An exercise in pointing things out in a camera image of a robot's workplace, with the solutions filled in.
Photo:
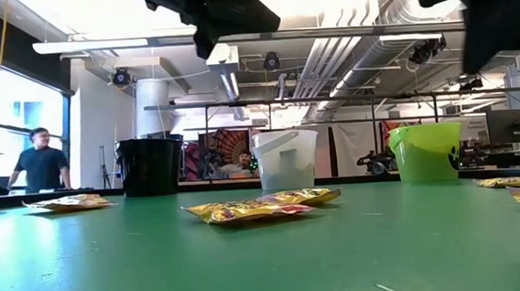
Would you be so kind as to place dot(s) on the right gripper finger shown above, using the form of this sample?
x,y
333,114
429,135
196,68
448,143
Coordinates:
x,y
476,57

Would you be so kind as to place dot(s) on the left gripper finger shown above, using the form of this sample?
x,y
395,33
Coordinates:
x,y
205,46

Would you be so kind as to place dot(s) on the green halloween bucket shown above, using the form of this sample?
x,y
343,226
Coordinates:
x,y
426,157

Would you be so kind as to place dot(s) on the black halloween bucket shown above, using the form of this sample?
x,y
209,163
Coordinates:
x,y
151,169

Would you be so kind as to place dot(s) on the white halloween bucket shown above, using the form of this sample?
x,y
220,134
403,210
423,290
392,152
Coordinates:
x,y
286,159

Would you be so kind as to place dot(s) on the white ceiling unit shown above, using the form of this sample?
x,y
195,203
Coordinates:
x,y
226,58

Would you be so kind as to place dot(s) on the white equipment sign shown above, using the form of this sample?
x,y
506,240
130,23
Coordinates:
x,y
475,126

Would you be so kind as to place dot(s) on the black computer monitor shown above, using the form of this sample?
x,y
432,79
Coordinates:
x,y
513,125

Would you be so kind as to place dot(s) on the white round pillar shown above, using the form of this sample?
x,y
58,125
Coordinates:
x,y
152,107

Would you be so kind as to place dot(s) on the person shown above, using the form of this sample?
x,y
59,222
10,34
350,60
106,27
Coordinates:
x,y
41,165
241,169

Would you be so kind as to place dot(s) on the black bench equipment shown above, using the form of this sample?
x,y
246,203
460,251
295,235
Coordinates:
x,y
376,162

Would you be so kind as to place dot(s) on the white partition panel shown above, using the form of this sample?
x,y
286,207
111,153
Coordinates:
x,y
351,143

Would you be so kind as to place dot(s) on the black overhead camera rig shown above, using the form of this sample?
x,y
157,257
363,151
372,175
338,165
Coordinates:
x,y
428,50

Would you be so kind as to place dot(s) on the silver air duct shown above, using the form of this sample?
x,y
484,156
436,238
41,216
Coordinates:
x,y
231,90

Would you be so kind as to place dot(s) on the black metal rack frame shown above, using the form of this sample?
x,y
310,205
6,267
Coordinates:
x,y
239,104

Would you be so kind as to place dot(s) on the black ceiling camera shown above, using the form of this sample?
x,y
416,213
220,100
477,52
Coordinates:
x,y
121,76
271,61

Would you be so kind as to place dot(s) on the red patterned wall poster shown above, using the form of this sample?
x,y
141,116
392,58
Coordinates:
x,y
223,143

